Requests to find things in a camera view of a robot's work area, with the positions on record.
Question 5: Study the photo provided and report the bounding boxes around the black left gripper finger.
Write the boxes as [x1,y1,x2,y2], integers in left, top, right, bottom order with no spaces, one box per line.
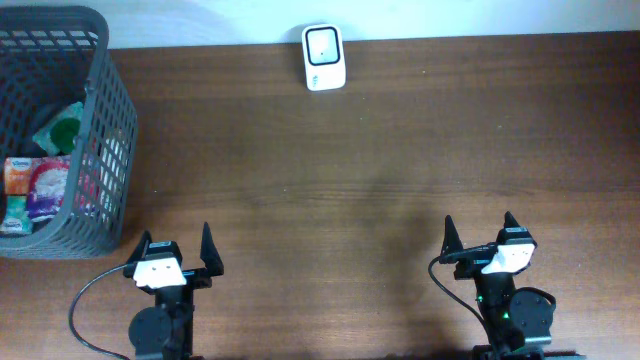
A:
[200,222,224,277]
[126,230,152,265]

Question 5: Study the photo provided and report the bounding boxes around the pink purple snack packet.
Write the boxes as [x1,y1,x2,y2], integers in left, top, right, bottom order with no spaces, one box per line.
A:
[26,155,71,223]

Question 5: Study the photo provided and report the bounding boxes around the teal tissue pack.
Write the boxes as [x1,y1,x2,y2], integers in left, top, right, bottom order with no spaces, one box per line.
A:
[1,195,33,235]

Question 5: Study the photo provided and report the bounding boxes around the light green wipes packet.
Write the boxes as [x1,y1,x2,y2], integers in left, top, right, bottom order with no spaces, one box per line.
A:
[32,101,84,156]

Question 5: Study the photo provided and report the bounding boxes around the green lid jar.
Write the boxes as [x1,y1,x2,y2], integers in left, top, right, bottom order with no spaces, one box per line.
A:
[50,117,80,154]

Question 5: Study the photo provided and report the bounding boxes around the orange tissue pack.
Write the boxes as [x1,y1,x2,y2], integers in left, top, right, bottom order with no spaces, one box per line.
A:
[4,157,34,195]

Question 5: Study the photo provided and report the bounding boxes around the white lotion tube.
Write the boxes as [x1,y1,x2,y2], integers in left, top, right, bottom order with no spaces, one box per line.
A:
[99,131,128,221]

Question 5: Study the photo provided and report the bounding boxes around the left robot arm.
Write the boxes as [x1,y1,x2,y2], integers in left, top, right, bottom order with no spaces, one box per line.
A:
[123,224,224,360]

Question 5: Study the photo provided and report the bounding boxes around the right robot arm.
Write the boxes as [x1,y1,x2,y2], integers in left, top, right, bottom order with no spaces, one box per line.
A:
[428,212,583,360]

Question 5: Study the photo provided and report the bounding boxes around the white barcode scanner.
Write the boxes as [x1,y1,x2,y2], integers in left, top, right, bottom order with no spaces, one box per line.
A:
[301,24,347,92]

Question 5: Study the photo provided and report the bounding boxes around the grey plastic mesh basket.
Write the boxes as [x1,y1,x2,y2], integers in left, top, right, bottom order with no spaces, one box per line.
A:
[1,6,138,259]

